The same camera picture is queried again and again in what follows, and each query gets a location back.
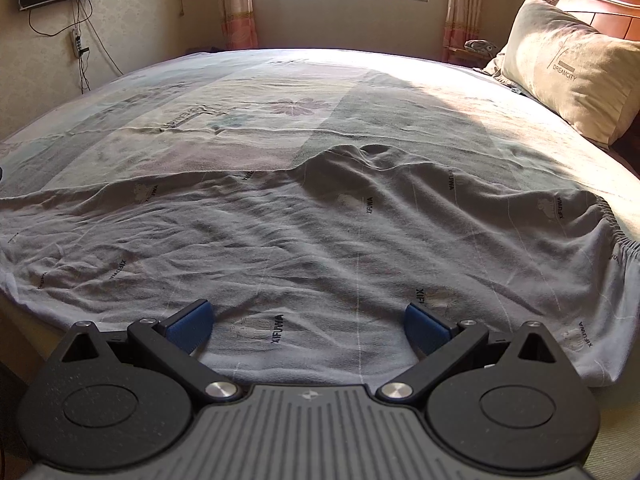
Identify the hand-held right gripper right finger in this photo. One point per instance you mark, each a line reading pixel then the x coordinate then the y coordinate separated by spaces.
pixel 427 330

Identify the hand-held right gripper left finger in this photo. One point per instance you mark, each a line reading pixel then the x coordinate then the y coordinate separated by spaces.
pixel 192 325

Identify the grey printed pants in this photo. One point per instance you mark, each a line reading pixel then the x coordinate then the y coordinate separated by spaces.
pixel 325 240

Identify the bed with patchwork sheet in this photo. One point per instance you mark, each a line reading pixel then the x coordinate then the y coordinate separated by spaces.
pixel 250 90

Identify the pale floral pillow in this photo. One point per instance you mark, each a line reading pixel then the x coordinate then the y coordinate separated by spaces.
pixel 500 72

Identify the wooden bedside shelf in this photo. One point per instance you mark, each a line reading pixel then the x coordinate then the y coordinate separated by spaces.
pixel 460 57

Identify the grey patterned bundle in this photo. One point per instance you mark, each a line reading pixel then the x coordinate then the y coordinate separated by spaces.
pixel 480 46

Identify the beige printed pillow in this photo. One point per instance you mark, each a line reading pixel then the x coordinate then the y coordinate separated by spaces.
pixel 575 70

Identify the wooden headboard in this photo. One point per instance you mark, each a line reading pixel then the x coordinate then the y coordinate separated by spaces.
pixel 615 15

